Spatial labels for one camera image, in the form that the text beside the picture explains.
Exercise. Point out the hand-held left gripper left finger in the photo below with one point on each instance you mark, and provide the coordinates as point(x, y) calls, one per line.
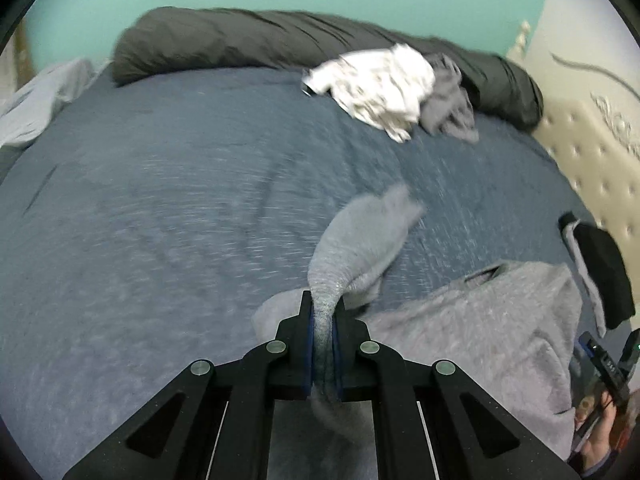
point(300, 360)

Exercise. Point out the person's right forearm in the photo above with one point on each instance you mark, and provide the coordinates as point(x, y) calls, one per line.
point(602, 465)

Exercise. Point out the person's right hand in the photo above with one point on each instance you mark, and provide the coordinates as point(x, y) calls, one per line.
point(600, 440)

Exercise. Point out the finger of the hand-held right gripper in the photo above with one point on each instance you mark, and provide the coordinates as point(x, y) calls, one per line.
point(589, 346)

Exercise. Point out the folded black garment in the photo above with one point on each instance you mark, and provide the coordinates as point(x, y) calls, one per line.
point(605, 270)

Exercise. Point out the light grey knitted sweater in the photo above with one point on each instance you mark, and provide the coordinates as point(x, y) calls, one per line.
point(475, 335)

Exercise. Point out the crumpled white garment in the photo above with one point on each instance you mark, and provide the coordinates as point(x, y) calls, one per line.
point(380, 85)

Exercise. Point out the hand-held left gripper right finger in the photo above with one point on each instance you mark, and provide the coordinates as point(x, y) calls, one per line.
point(345, 360)

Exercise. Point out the dark grey rolled duvet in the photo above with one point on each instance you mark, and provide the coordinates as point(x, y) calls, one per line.
point(250, 35)

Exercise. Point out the bed with blue patterned sheet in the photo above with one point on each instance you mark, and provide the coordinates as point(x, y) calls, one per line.
point(150, 210)

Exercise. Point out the light grey bed cloth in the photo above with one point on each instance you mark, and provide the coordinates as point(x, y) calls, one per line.
point(40, 100)

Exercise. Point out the crumpled dark grey garment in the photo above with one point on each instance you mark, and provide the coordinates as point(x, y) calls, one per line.
point(450, 105)

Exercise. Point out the cream tufted headboard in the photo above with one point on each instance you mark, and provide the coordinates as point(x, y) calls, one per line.
point(600, 170)

